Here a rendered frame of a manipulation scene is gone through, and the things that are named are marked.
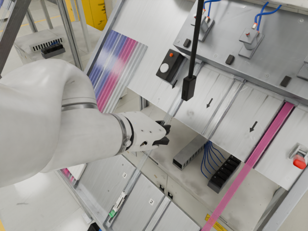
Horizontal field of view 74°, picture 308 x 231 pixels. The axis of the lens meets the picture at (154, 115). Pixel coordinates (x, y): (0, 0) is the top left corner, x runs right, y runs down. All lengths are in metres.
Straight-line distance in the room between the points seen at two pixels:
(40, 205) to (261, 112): 1.47
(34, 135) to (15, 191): 1.61
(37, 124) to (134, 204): 0.47
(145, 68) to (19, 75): 0.41
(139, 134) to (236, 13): 0.32
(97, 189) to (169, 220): 0.26
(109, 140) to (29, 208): 1.36
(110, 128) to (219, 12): 0.34
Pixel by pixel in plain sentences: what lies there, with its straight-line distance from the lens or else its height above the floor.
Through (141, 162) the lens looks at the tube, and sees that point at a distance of 0.57.
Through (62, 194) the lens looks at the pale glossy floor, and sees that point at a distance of 1.64.
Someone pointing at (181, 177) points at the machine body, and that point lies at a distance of 0.87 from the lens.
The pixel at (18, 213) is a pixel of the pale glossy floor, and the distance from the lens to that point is 1.70.
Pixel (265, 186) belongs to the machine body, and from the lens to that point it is 0.94.
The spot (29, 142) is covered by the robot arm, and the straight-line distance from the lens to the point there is 0.18.
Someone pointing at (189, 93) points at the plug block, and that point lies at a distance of 0.37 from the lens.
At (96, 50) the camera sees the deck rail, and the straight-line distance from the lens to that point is 0.77.
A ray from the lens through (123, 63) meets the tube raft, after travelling 0.67.
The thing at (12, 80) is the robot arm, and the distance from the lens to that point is 0.27.
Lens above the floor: 1.37
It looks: 44 degrees down
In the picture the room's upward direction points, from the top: straight up
